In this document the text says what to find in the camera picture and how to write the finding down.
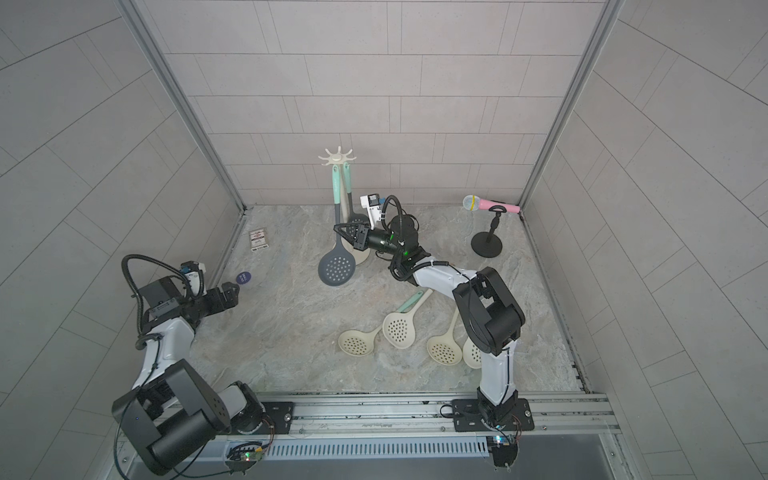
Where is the grey skimmer green handle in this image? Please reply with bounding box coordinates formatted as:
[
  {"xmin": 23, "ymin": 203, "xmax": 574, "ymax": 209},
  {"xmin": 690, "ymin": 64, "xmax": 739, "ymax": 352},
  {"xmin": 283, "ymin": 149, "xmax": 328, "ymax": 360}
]
[
  {"xmin": 318, "ymin": 165, "xmax": 356, "ymax": 287},
  {"xmin": 342, "ymin": 163, "xmax": 370, "ymax": 226}
]

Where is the cream utensil rack stand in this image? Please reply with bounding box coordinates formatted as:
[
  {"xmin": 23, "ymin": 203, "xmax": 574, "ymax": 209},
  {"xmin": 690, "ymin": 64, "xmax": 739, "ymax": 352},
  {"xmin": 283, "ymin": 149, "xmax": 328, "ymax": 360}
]
[{"xmin": 319, "ymin": 146, "xmax": 369, "ymax": 265}]

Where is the cream skimmer green handle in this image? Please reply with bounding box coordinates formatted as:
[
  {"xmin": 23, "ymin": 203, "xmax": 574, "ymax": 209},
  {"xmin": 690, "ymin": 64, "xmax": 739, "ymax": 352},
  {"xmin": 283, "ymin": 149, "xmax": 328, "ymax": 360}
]
[{"xmin": 382, "ymin": 289, "xmax": 433, "ymax": 350}]

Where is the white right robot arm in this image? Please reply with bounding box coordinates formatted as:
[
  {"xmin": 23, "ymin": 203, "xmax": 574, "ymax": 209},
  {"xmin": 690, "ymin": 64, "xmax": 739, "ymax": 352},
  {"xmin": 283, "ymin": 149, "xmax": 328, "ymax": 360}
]
[{"xmin": 334, "ymin": 215, "xmax": 525, "ymax": 424}]

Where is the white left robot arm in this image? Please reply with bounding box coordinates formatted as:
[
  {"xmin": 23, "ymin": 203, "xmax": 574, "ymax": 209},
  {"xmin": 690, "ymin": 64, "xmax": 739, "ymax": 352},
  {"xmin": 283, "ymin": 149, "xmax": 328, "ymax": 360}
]
[{"xmin": 112, "ymin": 254, "xmax": 276, "ymax": 476}]

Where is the cream skimmer leftmost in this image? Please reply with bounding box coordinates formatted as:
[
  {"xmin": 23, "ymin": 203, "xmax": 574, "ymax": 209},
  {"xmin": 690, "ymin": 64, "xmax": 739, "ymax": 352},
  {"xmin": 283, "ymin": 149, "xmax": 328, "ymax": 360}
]
[{"xmin": 337, "ymin": 326, "xmax": 382, "ymax": 357}]

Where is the cream skimmer rightmost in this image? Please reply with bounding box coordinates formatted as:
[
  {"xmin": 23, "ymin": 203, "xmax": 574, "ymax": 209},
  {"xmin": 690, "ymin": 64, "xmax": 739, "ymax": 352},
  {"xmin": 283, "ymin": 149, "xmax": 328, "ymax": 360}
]
[{"xmin": 462, "ymin": 338, "xmax": 482, "ymax": 370}]

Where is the purple round sticker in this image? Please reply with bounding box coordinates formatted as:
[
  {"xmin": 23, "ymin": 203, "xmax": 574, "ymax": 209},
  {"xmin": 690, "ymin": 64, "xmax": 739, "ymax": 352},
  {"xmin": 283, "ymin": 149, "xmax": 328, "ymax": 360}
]
[{"xmin": 236, "ymin": 271, "xmax": 252, "ymax": 285}]

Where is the small red white card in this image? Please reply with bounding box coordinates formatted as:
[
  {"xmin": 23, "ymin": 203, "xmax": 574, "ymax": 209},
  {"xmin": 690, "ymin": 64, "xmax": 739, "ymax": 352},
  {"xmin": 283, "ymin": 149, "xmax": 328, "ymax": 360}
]
[{"xmin": 249, "ymin": 229, "xmax": 269, "ymax": 252}]

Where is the pink toy microphone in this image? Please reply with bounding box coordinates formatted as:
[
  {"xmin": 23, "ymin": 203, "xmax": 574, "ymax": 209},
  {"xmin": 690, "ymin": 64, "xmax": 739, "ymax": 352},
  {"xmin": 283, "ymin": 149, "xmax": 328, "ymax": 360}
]
[{"xmin": 462, "ymin": 195, "xmax": 521, "ymax": 214}]

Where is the left green circuit board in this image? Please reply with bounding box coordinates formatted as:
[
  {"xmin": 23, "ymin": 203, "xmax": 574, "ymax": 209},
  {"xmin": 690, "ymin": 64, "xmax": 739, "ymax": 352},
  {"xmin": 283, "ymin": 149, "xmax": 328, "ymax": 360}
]
[{"xmin": 225, "ymin": 441, "xmax": 264, "ymax": 472}]

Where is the green circuit board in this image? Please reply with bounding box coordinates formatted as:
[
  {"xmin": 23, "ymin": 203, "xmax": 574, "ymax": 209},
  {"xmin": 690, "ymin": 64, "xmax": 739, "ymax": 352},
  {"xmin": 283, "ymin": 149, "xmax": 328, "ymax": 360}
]
[
  {"xmin": 225, "ymin": 441, "xmax": 264, "ymax": 472},
  {"xmin": 486, "ymin": 435, "xmax": 519, "ymax": 470}
]

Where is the right green circuit board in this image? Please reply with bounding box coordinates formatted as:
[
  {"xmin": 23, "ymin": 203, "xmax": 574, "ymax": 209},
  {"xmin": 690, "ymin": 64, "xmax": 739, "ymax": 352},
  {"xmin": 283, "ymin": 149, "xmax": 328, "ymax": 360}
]
[{"xmin": 486, "ymin": 435, "xmax": 519, "ymax": 470}]

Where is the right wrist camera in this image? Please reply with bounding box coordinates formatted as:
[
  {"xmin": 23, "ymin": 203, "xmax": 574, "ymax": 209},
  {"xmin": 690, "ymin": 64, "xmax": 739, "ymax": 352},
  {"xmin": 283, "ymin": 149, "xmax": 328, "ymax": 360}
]
[{"xmin": 360, "ymin": 193, "xmax": 384, "ymax": 229}]

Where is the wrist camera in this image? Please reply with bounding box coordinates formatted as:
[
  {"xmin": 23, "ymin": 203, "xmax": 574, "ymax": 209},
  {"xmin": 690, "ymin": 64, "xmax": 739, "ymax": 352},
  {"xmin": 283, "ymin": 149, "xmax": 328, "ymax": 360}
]
[
  {"xmin": 360, "ymin": 193, "xmax": 384, "ymax": 229},
  {"xmin": 180, "ymin": 261, "xmax": 206, "ymax": 298}
]

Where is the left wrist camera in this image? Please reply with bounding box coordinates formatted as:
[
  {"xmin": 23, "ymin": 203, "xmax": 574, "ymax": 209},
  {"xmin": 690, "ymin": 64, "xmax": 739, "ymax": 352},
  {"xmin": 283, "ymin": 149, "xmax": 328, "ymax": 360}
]
[{"xmin": 180, "ymin": 261, "xmax": 206, "ymax": 298}]

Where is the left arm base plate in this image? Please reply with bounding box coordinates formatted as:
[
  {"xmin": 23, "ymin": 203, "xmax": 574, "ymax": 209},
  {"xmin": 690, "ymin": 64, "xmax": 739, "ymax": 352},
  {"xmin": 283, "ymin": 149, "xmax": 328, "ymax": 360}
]
[{"xmin": 230, "ymin": 402, "xmax": 295, "ymax": 435}]

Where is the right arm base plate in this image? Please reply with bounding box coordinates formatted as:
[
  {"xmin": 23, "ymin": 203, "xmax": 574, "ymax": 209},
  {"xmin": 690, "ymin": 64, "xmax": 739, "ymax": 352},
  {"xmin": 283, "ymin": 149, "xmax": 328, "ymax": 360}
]
[{"xmin": 449, "ymin": 398, "xmax": 535, "ymax": 432}]

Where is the aluminium mounting rail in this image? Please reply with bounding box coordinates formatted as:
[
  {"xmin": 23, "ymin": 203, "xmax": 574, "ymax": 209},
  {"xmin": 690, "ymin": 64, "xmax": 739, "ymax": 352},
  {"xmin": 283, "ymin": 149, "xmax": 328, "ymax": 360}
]
[{"xmin": 113, "ymin": 392, "xmax": 622, "ymax": 463}]

